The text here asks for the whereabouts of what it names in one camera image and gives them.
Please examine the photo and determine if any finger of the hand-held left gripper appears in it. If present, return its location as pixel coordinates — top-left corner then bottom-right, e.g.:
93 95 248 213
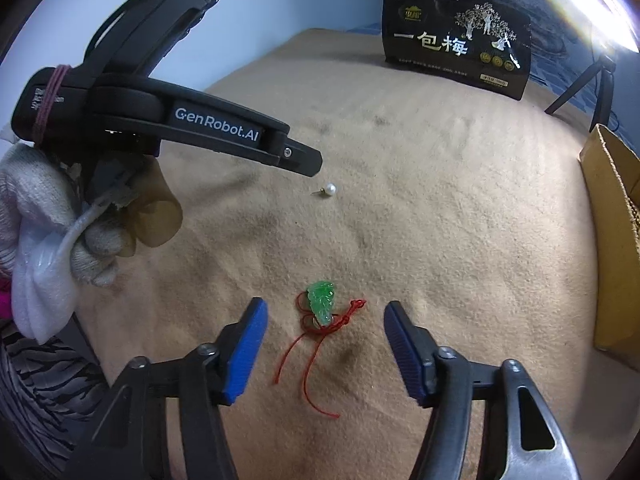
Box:
84 0 249 81
260 127 324 177

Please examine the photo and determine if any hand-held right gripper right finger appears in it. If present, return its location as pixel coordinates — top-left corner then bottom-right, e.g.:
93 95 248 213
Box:
382 301 583 480

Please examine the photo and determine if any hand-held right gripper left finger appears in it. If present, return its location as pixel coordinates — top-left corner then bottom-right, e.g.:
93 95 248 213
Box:
64 297 269 480

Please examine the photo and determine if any green jade pendant red cord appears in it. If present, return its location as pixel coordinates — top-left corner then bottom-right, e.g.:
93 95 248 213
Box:
273 280 367 418

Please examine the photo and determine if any cardboard box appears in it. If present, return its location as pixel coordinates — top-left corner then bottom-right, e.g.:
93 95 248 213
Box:
580 122 640 356

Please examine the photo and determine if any person's left hand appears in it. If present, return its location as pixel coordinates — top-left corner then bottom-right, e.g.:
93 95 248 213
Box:
0 142 138 288

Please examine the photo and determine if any red rubber band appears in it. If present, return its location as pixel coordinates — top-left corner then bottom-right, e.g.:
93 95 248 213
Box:
34 64 72 142

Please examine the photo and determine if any translucent brown plastic piece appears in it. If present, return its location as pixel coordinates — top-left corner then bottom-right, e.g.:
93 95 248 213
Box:
117 160 183 258

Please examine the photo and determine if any black snack bag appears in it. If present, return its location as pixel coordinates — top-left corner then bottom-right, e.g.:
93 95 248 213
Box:
382 0 532 101

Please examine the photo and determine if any white cloth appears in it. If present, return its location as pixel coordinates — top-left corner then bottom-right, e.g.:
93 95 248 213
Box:
10 230 77 346

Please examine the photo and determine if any person's striped clothing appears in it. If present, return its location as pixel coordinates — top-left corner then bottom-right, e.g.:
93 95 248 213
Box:
0 320 108 480

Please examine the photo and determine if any black tripod stand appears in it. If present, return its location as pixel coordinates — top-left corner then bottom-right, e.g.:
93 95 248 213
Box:
544 54 618 116

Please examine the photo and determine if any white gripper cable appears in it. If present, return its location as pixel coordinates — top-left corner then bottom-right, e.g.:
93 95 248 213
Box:
59 195 113 271

